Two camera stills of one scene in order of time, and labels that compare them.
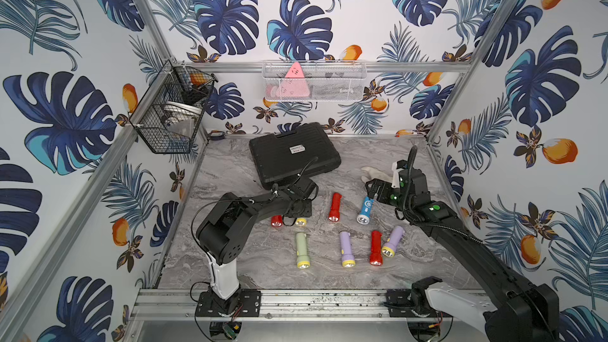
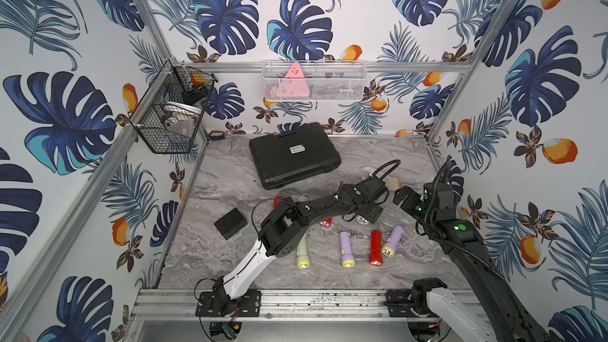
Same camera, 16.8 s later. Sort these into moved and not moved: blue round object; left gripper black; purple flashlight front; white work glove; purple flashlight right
Moved: left gripper black
Not moved: blue round object; purple flashlight right; white work glove; purple flashlight front
